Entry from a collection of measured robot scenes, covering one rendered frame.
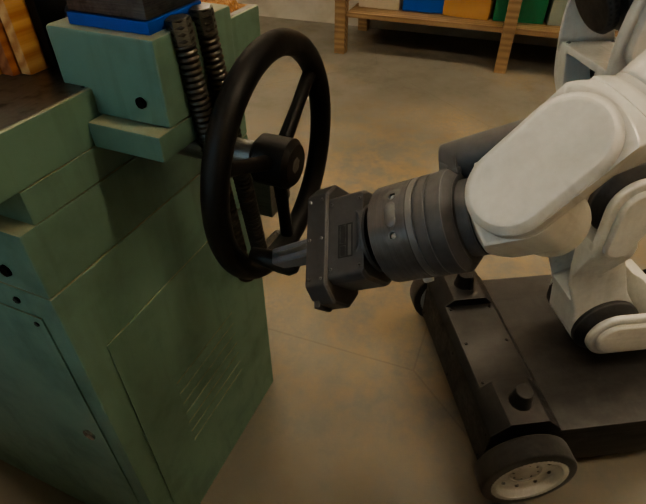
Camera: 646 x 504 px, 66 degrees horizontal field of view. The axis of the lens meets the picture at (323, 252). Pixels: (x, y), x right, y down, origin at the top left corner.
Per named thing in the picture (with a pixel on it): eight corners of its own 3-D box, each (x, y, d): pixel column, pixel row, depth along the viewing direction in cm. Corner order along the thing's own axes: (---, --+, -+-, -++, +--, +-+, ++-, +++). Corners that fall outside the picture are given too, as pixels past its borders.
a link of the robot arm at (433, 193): (465, 282, 47) (600, 264, 41) (413, 270, 39) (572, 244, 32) (453, 169, 50) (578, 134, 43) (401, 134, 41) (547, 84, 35)
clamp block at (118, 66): (168, 131, 52) (149, 41, 46) (68, 110, 56) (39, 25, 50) (240, 81, 62) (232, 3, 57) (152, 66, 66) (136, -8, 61)
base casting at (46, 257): (47, 304, 55) (14, 239, 49) (-253, 191, 72) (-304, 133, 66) (249, 132, 87) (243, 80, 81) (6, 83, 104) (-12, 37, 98)
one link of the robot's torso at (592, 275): (595, 289, 126) (622, 119, 95) (644, 352, 110) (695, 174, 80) (534, 305, 127) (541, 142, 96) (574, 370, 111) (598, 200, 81)
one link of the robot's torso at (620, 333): (617, 291, 127) (638, 251, 119) (667, 354, 112) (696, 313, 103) (539, 298, 125) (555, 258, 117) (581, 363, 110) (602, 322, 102)
